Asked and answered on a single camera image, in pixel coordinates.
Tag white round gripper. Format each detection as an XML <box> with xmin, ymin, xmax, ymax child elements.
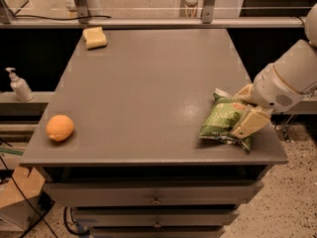
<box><xmin>230</xmin><ymin>63</ymin><xmax>304</xmax><ymax>139</ymax></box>

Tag green jalapeno chip bag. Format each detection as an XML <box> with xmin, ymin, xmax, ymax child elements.
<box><xmin>199</xmin><ymin>88</ymin><xmax>253</xmax><ymax>151</ymax></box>

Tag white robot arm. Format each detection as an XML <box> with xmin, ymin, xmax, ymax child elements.
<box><xmin>230</xmin><ymin>5</ymin><xmax>317</xmax><ymax>139</ymax></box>

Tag yellow sponge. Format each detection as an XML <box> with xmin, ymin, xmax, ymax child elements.
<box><xmin>82</xmin><ymin>27</ymin><xmax>107</xmax><ymax>50</ymax></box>

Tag top grey drawer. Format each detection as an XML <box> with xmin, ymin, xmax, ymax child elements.
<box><xmin>45</xmin><ymin>180</ymin><xmax>264</xmax><ymax>207</ymax></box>

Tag grey drawer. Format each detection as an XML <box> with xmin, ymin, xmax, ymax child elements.
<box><xmin>45</xmin><ymin>180</ymin><xmax>264</xmax><ymax>207</ymax></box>
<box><xmin>73</xmin><ymin>208</ymin><xmax>238</xmax><ymax>228</ymax></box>

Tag grey drawer cabinet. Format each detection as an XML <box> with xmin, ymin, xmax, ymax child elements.
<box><xmin>22</xmin><ymin>29</ymin><xmax>287</xmax><ymax>238</ymax></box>

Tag orange fruit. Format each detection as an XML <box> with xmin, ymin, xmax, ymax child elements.
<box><xmin>46</xmin><ymin>115</ymin><xmax>74</xmax><ymax>142</ymax></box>

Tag middle grey drawer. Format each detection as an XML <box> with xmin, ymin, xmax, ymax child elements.
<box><xmin>73</xmin><ymin>208</ymin><xmax>238</xmax><ymax>228</ymax></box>

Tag white pump soap bottle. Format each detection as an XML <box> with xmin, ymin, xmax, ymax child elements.
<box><xmin>6</xmin><ymin>67</ymin><xmax>34</xmax><ymax>102</ymax></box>

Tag cardboard box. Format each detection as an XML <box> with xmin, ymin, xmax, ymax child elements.
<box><xmin>0</xmin><ymin>167</ymin><xmax>46</xmax><ymax>231</ymax></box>

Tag grey metal shelf rail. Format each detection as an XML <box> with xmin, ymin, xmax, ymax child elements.
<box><xmin>0</xmin><ymin>17</ymin><xmax>306</xmax><ymax>29</ymax></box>

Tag black cable on shelf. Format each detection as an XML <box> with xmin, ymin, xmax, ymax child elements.
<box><xmin>13</xmin><ymin>14</ymin><xmax>112</xmax><ymax>22</ymax></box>

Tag black floor cable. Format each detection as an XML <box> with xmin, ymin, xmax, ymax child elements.
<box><xmin>0</xmin><ymin>156</ymin><xmax>59</xmax><ymax>238</ymax></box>

